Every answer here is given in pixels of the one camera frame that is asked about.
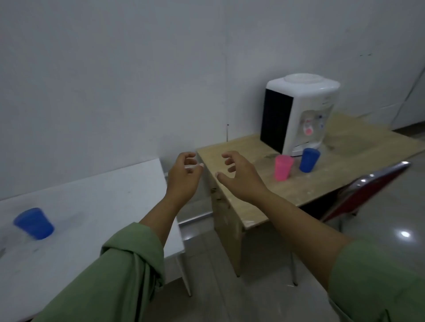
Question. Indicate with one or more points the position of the person's left hand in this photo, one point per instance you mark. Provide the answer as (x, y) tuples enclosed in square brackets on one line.
[(181, 182)]

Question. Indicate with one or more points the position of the person's right hand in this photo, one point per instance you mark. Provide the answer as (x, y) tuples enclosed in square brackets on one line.
[(244, 180)]

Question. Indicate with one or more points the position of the person's right thumb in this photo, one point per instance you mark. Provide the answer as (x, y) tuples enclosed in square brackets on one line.
[(224, 179)]

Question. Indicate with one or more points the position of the person's left thumb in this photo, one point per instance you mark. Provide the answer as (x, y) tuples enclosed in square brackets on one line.
[(196, 168)]

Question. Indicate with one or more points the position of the person's left forearm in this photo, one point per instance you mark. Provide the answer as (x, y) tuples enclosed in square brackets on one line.
[(159, 219)]

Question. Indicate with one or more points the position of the person's right forearm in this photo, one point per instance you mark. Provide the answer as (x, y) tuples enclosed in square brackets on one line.
[(298, 229)]

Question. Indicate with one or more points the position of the pink plastic cup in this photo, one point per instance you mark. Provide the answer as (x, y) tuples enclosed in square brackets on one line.
[(284, 167)]

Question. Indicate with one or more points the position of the blue plastic cup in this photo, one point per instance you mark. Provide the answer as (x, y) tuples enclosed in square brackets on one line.
[(309, 160), (35, 224)]

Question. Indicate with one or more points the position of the white table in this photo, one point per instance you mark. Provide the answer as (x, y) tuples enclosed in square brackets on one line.
[(99, 199)]

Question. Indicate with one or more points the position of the white water dispenser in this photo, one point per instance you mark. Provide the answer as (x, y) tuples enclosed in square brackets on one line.
[(305, 99)]

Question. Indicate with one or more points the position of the wooden table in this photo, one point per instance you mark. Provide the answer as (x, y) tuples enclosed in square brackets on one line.
[(352, 156)]

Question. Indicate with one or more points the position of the red chair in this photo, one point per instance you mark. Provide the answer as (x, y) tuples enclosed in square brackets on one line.
[(362, 194)]

